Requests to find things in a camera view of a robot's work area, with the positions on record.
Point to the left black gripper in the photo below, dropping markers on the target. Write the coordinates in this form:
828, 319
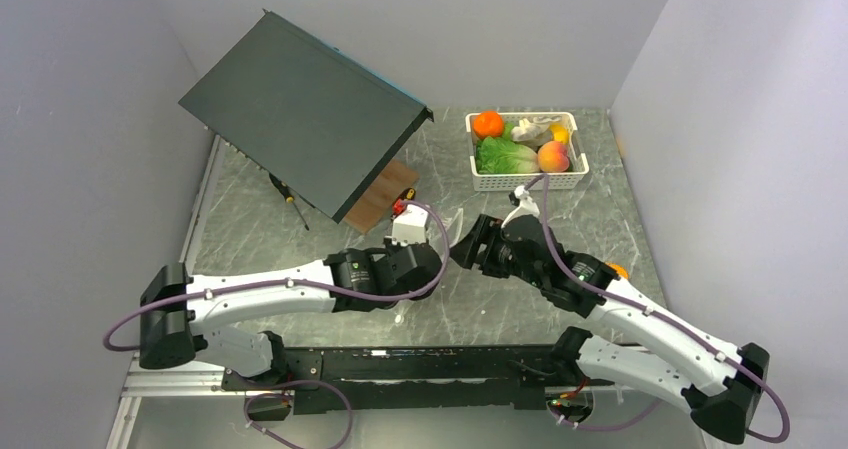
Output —
392, 249

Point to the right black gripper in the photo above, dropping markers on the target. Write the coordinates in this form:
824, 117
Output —
487, 229

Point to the pink yellow peach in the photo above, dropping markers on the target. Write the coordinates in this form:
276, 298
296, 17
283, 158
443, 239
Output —
552, 157

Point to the orange tangerine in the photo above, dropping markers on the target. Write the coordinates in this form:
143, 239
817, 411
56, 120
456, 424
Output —
487, 124

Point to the yellow lemon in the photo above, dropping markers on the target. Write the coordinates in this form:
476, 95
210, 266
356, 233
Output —
560, 133

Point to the clear zip top bag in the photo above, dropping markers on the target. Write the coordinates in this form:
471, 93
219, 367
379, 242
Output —
453, 224

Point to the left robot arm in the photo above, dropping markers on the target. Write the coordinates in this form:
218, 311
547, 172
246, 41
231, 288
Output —
187, 318

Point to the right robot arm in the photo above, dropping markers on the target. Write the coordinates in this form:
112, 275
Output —
714, 382

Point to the brown wooden board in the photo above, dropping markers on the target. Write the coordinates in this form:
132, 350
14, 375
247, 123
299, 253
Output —
377, 200

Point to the yellow black screwdriver right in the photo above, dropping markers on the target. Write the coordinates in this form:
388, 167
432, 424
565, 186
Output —
407, 194

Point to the yellow black screwdriver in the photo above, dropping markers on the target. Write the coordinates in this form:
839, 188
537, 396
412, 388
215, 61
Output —
289, 198
407, 194

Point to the green lettuce head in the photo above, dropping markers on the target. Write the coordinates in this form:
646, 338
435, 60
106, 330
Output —
499, 156

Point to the white plastic basket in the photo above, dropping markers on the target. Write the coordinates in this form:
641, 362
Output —
567, 180

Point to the yellow black screwdriver left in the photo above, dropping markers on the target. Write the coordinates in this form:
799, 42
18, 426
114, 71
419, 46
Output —
289, 198

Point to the dark grey server chassis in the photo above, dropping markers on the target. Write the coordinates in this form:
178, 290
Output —
306, 113

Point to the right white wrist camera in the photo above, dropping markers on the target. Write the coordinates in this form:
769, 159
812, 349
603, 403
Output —
524, 205

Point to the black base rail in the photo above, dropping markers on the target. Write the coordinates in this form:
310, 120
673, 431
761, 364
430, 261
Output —
520, 376

